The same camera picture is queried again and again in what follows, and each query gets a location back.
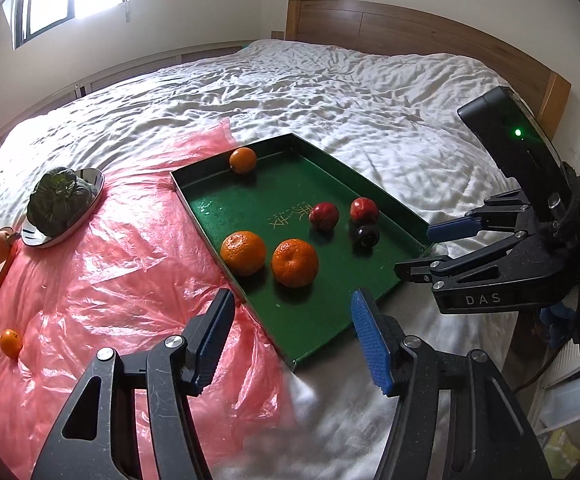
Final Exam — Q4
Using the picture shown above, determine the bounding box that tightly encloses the green leafy vegetable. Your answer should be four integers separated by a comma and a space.
27, 167, 96, 237

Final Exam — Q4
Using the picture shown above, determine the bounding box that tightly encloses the large bumpy mandarin orange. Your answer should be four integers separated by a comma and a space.
270, 238, 319, 288

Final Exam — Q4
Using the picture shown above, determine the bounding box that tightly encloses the white round plate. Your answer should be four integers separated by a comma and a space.
20, 167, 104, 248

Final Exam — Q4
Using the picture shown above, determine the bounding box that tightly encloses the dark purple plum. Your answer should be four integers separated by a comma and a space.
353, 224, 380, 249

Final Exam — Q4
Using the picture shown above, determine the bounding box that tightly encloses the red plum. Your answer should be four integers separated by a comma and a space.
308, 202, 340, 231
349, 197, 380, 226

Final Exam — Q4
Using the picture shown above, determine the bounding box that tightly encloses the green rectangular tray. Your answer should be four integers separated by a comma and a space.
169, 132, 434, 372

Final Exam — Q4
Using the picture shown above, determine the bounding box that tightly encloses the wooden headboard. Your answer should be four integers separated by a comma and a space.
284, 0, 571, 139

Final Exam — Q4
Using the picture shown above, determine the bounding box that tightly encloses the smooth orange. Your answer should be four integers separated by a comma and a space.
0, 328, 23, 360
229, 146, 257, 174

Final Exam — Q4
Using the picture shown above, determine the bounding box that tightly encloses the pink plastic sheet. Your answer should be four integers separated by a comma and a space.
0, 119, 292, 479

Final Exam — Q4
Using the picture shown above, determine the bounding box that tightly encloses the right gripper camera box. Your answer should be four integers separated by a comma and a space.
457, 86, 572, 221

